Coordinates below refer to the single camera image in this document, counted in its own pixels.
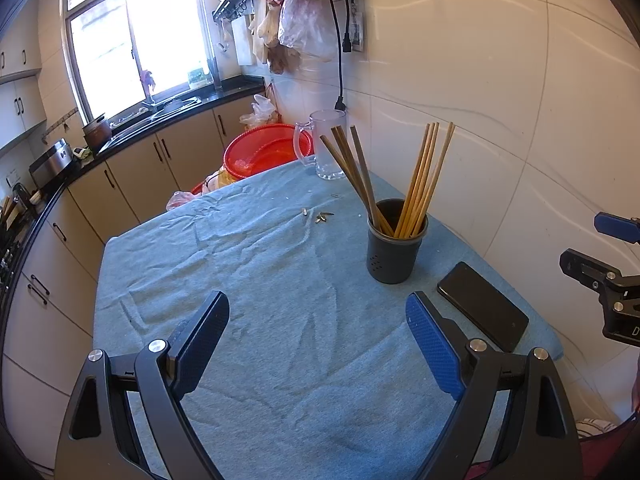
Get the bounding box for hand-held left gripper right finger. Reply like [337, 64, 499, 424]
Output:
[405, 291, 583, 480]

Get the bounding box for gas stove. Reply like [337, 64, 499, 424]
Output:
[0, 232, 25, 288]

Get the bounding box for person's red clothing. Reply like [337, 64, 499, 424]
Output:
[580, 410, 640, 480]

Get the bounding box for white striped cloth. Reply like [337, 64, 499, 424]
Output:
[575, 417, 621, 441]

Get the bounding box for bunch of wooden chopsticks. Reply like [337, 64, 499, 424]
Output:
[319, 121, 456, 238]

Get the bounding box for silver rice cooker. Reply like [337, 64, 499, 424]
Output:
[28, 138, 73, 188]

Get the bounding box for red plastic basin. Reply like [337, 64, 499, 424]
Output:
[223, 122, 316, 181]

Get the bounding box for blue tablecloth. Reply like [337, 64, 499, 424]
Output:
[92, 160, 566, 480]

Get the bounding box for cream lower cabinets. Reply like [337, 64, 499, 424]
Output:
[0, 82, 266, 466]

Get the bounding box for black countertop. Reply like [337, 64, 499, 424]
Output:
[0, 75, 266, 341]

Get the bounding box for yellow plastic bag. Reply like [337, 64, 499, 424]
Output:
[205, 165, 241, 191]

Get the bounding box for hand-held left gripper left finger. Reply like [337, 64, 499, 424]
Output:
[55, 290, 231, 480]

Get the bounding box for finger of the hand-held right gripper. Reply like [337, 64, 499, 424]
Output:
[559, 248, 626, 291]
[594, 212, 640, 246]

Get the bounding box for pink plastic bag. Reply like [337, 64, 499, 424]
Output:
[166, 191, 201, 211]

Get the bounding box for black chopstick holder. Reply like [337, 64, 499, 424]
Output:
[366, 199, 430, 285]

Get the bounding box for black power cable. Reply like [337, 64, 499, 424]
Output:
[327, 0, 351, 111]

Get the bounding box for cream wall cabinet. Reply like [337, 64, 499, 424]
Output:
[0, 75, 48, 148]

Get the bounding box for white hanging plastic bags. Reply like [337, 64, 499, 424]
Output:
[250, 0, 341, 73]

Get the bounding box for window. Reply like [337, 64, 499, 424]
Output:
[60, 0, 221, 121]

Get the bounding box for steel sink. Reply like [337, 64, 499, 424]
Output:
[97, 95, 203, 153]

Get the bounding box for wall socket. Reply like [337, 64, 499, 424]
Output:
[350, 7, 365, 53]

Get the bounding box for brown clay pot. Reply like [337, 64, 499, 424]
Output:
[81, 114, 113, 150]

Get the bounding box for white plastic bag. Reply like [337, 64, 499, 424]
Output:
[240, 94, 278, 128]

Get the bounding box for black smartphone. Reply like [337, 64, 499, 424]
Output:
[436, 261, 530, 353]

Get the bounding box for glass mug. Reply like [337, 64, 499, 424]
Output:
[292, 109, 348, 181]

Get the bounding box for white cutting board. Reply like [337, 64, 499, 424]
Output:
[232, 17, 256, 66]

